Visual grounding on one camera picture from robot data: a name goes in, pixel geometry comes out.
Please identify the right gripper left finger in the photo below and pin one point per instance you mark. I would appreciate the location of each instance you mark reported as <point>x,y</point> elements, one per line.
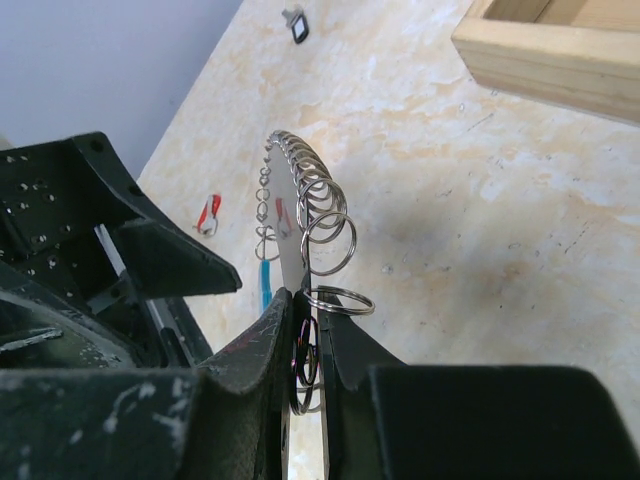
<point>224,419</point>

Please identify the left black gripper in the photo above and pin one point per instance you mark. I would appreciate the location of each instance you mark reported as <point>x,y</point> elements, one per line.
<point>93,274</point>

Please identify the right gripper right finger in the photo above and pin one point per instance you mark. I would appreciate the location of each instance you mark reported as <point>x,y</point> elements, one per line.
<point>385,419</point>

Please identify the light blue carabiner tag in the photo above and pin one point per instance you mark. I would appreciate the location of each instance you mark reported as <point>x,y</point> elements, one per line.
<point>265,294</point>

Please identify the metal disc with keyrings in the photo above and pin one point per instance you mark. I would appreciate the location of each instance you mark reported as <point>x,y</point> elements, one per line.
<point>305,228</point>

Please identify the key with red tag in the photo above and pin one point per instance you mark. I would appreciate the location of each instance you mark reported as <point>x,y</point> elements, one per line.
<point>207,222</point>

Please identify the key with black tag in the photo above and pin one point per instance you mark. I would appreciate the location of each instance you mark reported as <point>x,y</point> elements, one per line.
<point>296,22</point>

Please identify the wooden clothes rack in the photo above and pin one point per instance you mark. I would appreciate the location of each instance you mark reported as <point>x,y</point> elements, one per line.
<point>582,55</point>

